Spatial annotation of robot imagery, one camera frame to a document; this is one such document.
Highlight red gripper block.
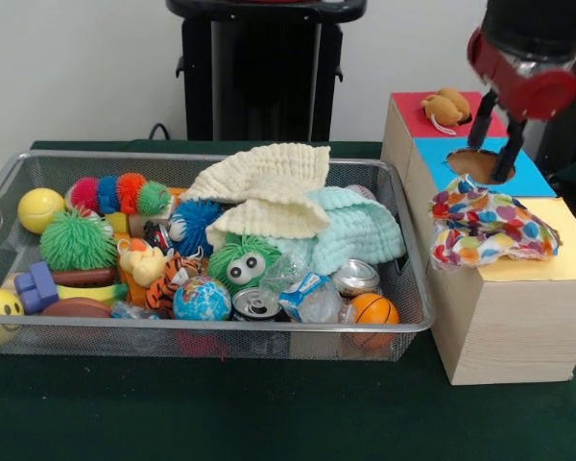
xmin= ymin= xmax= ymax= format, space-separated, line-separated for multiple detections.
xmin=466 ymin=27 xmax=576 ymax=184

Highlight orange plush toy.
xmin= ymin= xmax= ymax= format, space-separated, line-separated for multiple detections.
xmin=420 ymin=87 xmax=472 ymax=135

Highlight blue spiky ball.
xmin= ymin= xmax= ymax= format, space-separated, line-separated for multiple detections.
xmin=168 ymin=199 xmax=227 ymax=258

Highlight green spiky ball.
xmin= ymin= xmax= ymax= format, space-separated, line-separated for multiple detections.
xmin=40 ymin=209 xmax=118 ymax=272

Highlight colourful polka dot cloth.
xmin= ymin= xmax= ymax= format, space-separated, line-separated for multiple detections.
xmin=428 ymin=175 xmax=563 ymax=271

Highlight cream yellow cloth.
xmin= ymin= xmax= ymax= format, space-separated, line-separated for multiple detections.
xmin=178 ymin=142 xmax=332 ymax=241

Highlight wooden box with three holes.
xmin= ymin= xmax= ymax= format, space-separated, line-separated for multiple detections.
xmin=379 ymin=91 xmax=576 ymax=387

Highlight black stand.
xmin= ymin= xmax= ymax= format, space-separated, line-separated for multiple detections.
xmin=538 ymin=86 xmax=576 ymax=176

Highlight small orange basketball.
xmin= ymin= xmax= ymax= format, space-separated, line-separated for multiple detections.
xmin=349 ymin=293 xmax=401 ymax=328

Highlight green fuzzy toy with eyes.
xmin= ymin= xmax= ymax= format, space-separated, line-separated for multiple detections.
xmin=207 ymin=232 xmax=282 ymax=295

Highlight multicolour fuzzy caterpillar toy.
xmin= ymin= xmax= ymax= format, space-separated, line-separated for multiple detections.
xmin=67 ymin=173 xmax=172 ymax=217

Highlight clear mesh bin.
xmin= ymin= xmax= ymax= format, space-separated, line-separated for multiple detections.
xmin=0 ymin=149 xmax=438 ymax=364

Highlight plain yellow ball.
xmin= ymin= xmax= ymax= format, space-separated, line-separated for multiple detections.
xmin=17 ymin=187 xmax=66 ymax=234

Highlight mint green cloth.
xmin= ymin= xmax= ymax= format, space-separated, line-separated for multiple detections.
xmin=269 ymin=187 xmax=408 ymax=278

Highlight globe print ball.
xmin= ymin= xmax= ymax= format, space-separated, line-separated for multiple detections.
xmin=172 ymin=278 xmax=232 ymax=323

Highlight tiger plush toy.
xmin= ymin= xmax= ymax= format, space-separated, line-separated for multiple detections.
xmin=144 ymin=252 xmax=208 ymax=314

